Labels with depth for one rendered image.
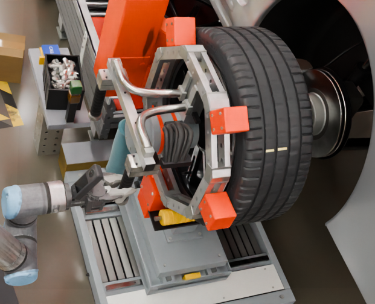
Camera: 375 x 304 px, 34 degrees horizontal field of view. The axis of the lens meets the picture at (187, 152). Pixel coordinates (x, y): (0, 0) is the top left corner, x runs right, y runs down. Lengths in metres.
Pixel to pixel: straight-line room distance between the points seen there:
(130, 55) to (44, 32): 1.22
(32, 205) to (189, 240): 0.94
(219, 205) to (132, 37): 0.78
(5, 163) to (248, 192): 1.38
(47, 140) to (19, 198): 1.11
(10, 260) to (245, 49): 0.89
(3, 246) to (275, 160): 0.79
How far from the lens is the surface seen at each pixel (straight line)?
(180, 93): 1.87
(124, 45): 2.29
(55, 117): 2.46
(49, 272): 2.58
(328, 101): 2.19
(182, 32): 1.95
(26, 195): 1.74
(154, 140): 1.88
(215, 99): 1.74
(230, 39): 1.87
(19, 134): 2.97
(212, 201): 1.80
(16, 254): 1.71
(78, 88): 2.30
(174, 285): 2.49
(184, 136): 1.72
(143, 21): 2.23
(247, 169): 1.76
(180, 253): 2.47
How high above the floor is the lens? 2.29
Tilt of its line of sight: 48 degrees down
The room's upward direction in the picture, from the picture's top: 24 degrees clockwise
